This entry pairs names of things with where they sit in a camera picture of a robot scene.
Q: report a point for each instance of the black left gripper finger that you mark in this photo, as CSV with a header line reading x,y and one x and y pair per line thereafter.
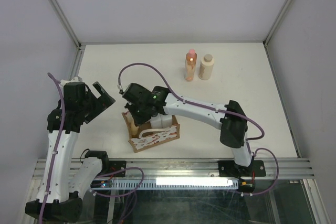
x,y
105,99
95,109

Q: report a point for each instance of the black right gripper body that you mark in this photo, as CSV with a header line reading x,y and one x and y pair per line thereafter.
x,y
139,115

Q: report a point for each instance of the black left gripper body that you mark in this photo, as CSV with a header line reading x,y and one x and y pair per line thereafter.
x,y
84,105

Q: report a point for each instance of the white frosted rectangular bottle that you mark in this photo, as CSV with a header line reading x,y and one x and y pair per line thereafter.
x,y
156,122

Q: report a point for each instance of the burlap cat print canvas bag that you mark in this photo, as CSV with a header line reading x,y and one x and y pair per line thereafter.
x,y
147,137

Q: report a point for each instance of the orange bottle with pink cap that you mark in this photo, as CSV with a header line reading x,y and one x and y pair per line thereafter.
x,y
190,64

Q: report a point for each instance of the cream bottle with round cap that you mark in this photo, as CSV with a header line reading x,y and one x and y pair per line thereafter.
x,y
206,67

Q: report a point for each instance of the tan cone shaped tube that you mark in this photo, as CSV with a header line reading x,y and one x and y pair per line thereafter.
x,y
134,129

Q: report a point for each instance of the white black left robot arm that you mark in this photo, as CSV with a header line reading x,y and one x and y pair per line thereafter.
x,y
60,198

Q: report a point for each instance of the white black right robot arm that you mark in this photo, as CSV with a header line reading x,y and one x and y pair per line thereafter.
x,y
229,119

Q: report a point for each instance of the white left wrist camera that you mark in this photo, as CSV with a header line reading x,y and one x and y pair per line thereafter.
x,y
75,79

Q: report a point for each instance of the aluminium mounting rail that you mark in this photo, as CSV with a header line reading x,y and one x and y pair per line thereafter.
x,y
263,168

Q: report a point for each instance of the slotted cable duct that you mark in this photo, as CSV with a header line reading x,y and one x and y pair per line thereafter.
x,y
168,183

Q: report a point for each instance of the aluminium enclosure frame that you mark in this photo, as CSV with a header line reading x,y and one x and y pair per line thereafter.
x,y
294,33

